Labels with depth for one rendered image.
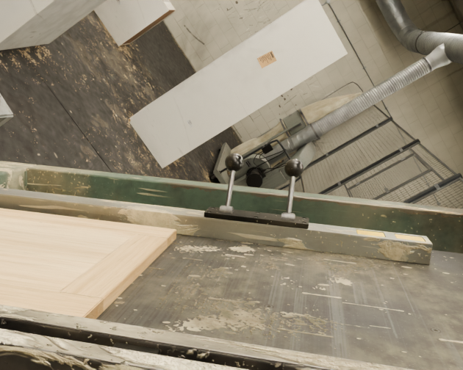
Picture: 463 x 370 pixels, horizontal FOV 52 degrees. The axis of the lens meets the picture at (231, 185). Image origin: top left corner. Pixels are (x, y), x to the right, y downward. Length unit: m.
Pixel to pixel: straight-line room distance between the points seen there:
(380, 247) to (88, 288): 0.52
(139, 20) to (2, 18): 2.66
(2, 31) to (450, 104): 7.81
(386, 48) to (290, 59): 4.78
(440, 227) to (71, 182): 0.90
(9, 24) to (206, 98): 1.91
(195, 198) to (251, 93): 3.35
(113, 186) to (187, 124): 3.39
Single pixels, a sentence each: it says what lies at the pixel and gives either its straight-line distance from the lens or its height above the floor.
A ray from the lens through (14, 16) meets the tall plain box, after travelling 3.31.
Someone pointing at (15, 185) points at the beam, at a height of 0.89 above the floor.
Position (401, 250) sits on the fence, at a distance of 0.91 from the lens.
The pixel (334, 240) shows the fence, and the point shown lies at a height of 1.53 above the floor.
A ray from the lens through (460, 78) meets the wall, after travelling 9.51.
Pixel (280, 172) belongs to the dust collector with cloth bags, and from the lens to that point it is 6.11.
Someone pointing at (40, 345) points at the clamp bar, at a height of 1.35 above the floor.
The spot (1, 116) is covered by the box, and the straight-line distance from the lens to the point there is 1.37.
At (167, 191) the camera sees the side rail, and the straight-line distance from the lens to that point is 1.18.
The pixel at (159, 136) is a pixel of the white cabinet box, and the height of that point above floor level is 0.17.
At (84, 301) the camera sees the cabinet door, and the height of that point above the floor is 1.27.
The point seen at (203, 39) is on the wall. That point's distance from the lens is 8.89.
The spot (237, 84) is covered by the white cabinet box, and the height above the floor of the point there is 1.07.
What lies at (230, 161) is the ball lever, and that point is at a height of 1.42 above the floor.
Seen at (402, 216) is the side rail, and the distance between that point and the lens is 1.15.
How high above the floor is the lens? 1.63
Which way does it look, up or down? 14 degrees down
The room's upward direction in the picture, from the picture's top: 60 degrees clockwise
